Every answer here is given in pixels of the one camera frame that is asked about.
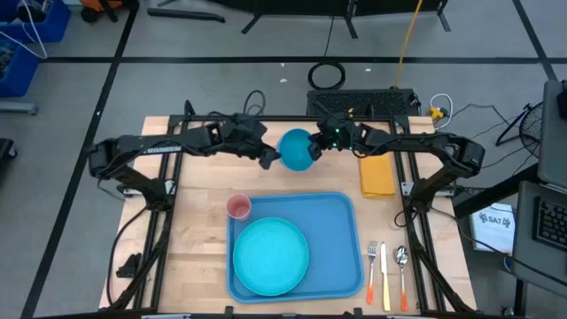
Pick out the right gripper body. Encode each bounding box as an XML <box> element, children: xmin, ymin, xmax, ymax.
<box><xmin>315</xmin><ymin>113</ymin><xmax>369</xmax><ymax>155</ymax></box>

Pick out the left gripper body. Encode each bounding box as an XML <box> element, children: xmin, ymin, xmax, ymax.
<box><xmin>219</xmin><ymin>113</ymin><xmax>276</xmax><ymax>160</ymax></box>

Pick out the blue plastic bowl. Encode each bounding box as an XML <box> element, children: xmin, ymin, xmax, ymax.
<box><xmin>276</xmin><ymin>128</ymin><xmax>318</xmax><ymax>173</ymax></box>

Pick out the pink plastic cup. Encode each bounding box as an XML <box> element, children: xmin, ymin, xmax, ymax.
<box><xmin>226</xmin><ymin>193</ymin><xmax>252</xmax><ymax>222</ymax></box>

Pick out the yellow cloth napkin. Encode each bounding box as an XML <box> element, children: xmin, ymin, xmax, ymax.
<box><xmin>358</xmin><ymin>152</ymin><xmax>397</xmax><ymax>199</ymax></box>

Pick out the teal plastic plate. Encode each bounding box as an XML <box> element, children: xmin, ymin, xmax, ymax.
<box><xmin>232</xmin><ymin>216</ymin><xmax>310</xmax><ymax>297</ymax></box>

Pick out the fork with orange handle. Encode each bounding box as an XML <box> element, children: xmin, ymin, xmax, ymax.
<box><xmin>365</xmin><ymin>240</ymin><xmax>379</xmax><ymax>306</ymax></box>

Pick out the spoon with orange handle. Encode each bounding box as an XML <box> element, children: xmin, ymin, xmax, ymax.
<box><xmin>394</xmin><ymin>245</ymin><xmax>409</xmax><ymax>313</ymax></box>

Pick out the knife with yellow handle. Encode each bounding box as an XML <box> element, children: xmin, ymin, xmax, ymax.
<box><xmin>379</xmin><ymin>241</ymin><xmax>392</xmax><ymax>312</ymax></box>

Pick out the blue plastic tray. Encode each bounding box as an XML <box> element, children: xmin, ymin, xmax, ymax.
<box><xmin>225</xmin><ymin>191</ymin><xmax>366</xmax><ymax>305</ymax></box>

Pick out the black partition screen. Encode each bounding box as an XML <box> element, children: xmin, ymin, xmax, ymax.
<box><xmin>207</xmin><ymin>0</ymin><xmax>452</xmax><ymax>40</ymax></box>

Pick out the black bar on floor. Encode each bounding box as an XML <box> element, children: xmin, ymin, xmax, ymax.
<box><xmin>146</xmin><ymin>7</ymin><xmax>226</xmax><ymax>24</ymax></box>

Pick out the white SA7 paper sheet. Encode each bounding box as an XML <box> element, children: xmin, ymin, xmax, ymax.
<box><xmin>469</xmin><ymin>203</ymin><xmax>517</xmax><ymax>256</ymax></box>

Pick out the orange and black equipment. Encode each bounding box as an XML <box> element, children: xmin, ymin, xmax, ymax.
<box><xmin>79</xmin><ymin>0</ymin><xmax>139</xmax><ymax>23</ymax></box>

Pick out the large blue storage bin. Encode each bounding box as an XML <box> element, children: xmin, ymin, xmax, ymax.
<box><xmin>0</xmin><ymin>0</ymin><xmax>72</xmax><ymax>44</ymax></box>

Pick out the grey desk with keyboard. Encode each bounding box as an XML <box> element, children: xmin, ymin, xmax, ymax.
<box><xmin>512</xmin><ymin>179</ymin><xmax>567</xmax><ymax>299</ymax></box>

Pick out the black keyboard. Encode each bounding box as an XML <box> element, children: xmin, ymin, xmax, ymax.
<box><xmin>532</xmin><ymin>196</ymin><xmax>567</xmax><ymax>253</ymax></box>

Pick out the small blue storage bin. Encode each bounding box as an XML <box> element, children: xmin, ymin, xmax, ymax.
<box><xmin>0</xmin><ymin>39</ymin><xmax>41</xmax><ymax>98</ymax></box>

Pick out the black metal table frame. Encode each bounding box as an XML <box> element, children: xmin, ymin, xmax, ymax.
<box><xmin>104</xmin><ymin>99</ymin><xmax>478</xmax><ymax>319</ymax></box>

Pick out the coiled black cable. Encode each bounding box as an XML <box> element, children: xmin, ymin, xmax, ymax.
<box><xmin>307</xmin><ymin>60</ymin><xmax>347</xmax><ymax>91</ymax></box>

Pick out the white looped cable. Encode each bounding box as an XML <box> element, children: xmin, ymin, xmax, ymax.
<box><xmin>428</xmin><ymin>92</ymin><xmax>454</xmax><ymax>130</ymax></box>

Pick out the yellow extension cable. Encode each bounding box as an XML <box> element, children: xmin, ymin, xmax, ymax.
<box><xmin>392</xmin><ymin>0</ymin><xmax>424</xmax><ymax>89</ymax></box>

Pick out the black bracket mount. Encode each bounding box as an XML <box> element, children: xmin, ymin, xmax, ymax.
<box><xmin>115</xmin><ymin>252</ymin><xmax>143</xmax><ymax>279</ymax></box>

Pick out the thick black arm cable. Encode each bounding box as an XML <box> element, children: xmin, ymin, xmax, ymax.
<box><xmin>105</xmin><ymin>206</ymin><xmax>151</xmax><ymax>307</ymax></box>

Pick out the black wire fan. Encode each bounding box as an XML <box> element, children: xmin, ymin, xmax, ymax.
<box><xmin>494</xmin><ymin>101</ymin><xmax>545</xmax><ymax>160</ymax></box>

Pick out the white cable on bins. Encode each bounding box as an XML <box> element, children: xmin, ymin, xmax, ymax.
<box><xmin>0</xmin><ymin>0</ymin><xmax>49</xmax><ymax>61</ymax></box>

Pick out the black power cable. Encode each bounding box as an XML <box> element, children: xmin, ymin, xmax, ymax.
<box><xmin>431</xmin><ymin>207</ymin><xmax>567</xmax><ymax>287</ymax></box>

